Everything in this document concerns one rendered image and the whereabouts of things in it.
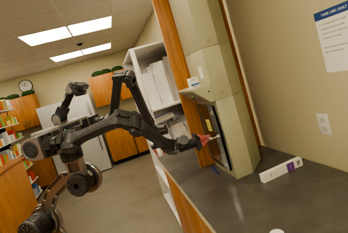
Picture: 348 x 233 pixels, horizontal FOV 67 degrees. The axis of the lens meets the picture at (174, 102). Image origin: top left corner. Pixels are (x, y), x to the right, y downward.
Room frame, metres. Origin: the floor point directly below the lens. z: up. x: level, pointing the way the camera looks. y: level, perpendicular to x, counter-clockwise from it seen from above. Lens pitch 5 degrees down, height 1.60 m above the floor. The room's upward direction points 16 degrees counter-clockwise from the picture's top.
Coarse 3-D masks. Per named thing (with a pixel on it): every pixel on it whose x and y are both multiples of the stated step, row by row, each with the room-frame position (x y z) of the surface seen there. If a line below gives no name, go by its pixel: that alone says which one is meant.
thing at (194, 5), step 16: (176, 0) 1.64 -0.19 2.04; (192, 0) 1.48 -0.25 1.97; (208, 0) 1.52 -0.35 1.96; (176, 16) 1.72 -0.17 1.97; (192, 16) 1.47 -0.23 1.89; (208, 16) 1.49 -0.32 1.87; (192, 32) 1.53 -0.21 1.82; (208, 32) 1.49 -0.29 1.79; (224, 32) 1.62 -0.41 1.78; (192, 48) 1.60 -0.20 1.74
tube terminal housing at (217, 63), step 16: (208, 48) 1.48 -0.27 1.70; (224, 48) 1.56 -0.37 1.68; (192, 64) 1.67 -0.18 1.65; (208, 64) 1.48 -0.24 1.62; (224, 64) 1.50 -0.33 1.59; (208, 80) 1.49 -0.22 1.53; (224, 80) 1.49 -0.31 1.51; (224, 96) 1.48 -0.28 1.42; (240, 96) 1.60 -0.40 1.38; (224, 112) 1.48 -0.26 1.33; (240, 112) 1.54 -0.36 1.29; (224, 128) 1.47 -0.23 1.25; (240, 128) 1.49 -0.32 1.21; (240, 144) 1.49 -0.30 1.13; (256, 144) 1.65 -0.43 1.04; (240, 160) 1.48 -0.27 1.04; (256, 160) 1.58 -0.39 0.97; (240, 176) 1.48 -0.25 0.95
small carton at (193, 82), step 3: (192, 78) 1.55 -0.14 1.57; (195, 78) 1.55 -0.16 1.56; (189, 81) 1.56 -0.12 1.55; (192, 81) 1.55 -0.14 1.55; (195, 81) 1.55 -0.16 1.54; (189, 84) 1.57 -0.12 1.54; (192, 84) 1.55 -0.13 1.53; (195, 84) 1.55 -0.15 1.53; (198, 84) 1.55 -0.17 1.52; (189, 87) 1.59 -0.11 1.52; (192, 87) 1.54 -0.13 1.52; (195, 87) 1.55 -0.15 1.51
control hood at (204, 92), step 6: (210, 84) 1.47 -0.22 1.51; (180, 90) 1.73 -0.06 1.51; (186, 90) 1.55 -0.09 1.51; (192, 90) 1.45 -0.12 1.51; (198, 90) 1.45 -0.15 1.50; (204, 90) 1.46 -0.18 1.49; (210, 90) 1.47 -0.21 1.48; (198, 96) 1.49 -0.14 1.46; (204, 96) 1.46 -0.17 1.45; (210, 96) 1.47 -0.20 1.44; (210, 102) 1.49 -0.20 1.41
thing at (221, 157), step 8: (200, 104) 1.69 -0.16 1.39; (200, 112) 1.74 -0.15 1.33; (208, 112) 1.57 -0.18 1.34; (216, 120) 1.47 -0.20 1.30; (216, 128) 1.50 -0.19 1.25; (216, 144) 1.59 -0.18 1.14; (216, 152) 1.63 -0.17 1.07; (224, 152) 1.48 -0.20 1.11; (216, 160) 1.68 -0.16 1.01; (224, 160) 1.52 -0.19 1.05
